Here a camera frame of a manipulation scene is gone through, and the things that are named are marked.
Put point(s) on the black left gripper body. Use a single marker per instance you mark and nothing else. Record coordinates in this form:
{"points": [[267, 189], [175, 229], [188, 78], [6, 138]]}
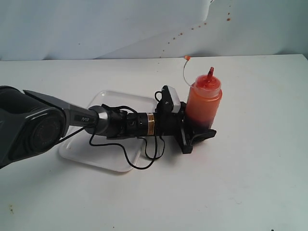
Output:
{"points": [[174, 124]]}

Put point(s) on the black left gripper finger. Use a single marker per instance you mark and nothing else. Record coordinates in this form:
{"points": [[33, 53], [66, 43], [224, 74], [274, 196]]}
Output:
{"points": [[197, 136], [185, 113]]}

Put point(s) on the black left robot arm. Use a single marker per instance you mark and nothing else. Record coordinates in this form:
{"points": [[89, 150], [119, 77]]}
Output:
{"points": [[31, 123]]}

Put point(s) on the red sauce squeeze bottle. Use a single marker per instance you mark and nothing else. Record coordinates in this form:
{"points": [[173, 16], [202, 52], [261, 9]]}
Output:
{"points": [[204, 97]]}

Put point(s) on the white rectangular plastic tray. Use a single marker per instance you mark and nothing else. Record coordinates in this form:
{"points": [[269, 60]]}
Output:
{"points": [[112, 158]]}

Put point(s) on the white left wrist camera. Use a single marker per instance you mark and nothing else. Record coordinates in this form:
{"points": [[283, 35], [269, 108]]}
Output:
{"points": [[170, 100]]}

